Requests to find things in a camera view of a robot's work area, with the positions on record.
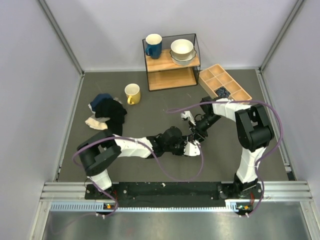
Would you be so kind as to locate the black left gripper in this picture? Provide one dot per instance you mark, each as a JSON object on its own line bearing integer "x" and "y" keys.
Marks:
{"x": 181, "y": 152}

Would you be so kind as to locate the wooden compartment tray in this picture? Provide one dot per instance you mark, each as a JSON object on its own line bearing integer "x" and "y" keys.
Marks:
{"x": 215, "y": 77}

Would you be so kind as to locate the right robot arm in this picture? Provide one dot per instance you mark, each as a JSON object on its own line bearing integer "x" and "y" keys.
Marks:
{"x": 254, "y": 133}

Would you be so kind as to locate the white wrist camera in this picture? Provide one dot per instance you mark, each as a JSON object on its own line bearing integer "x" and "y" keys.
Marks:
{"x": 192, "y": 150}
{"x": 187, "y": 116}

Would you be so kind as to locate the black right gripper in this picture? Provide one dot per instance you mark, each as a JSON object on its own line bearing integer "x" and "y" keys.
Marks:
{"x": 198, "y": 132}

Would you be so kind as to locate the black wire wooden shelf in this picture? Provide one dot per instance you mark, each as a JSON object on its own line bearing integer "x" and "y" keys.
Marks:
{"x": 163, "y": 73}

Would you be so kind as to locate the navy striped rolled underwear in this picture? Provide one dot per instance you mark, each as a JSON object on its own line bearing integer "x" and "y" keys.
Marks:
{"x": 222, "y": 92}

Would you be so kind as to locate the grey slotted cable duct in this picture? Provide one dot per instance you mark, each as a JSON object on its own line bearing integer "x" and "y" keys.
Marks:
{"x": 107, "y": 207}

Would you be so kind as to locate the black garment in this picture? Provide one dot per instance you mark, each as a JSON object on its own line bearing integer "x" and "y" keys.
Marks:
{"x": 114, "y": 110}

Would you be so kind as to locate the yellow mug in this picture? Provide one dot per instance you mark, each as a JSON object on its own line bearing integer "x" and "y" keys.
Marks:
{"x": 133, "y": 93}

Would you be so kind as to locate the navy blue garment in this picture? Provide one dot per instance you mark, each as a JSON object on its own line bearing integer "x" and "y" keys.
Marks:
{"x": 101, "y": 96}

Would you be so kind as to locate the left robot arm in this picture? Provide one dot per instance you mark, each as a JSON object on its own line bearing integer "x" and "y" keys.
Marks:
{"x": 99, "y": 151}

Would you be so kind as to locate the cream garment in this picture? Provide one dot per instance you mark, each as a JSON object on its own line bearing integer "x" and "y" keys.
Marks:
{"x": 96, "y": 124}

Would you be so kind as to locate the cream ceramic bowl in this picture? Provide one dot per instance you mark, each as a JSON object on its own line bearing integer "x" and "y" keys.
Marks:
{"x": 181, "y": 48}

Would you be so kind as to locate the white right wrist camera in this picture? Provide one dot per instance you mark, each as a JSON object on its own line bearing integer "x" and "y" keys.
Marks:
{"x": 187, "y": 116}

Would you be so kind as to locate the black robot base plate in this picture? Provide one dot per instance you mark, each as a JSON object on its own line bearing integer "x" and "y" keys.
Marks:
{"x": 152, "y": 191}

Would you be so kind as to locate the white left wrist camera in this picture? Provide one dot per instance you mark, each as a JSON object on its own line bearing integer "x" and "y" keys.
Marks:
{"x": 192, "y": 150}

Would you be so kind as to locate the aluminium frame rail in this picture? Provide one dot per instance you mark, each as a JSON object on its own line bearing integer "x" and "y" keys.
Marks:
{"x": 79, "y": 191}

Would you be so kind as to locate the dark blue mug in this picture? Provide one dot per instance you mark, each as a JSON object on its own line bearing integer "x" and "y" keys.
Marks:
{"x": 153, "y": 45}

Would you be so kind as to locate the pink underwear navy trim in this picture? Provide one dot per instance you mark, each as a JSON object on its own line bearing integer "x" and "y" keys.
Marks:
{"x": 196, "y": 143}

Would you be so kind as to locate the white scalloped bowl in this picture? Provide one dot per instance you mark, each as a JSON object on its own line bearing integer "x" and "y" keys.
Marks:
{"x": 183, "y": 61}

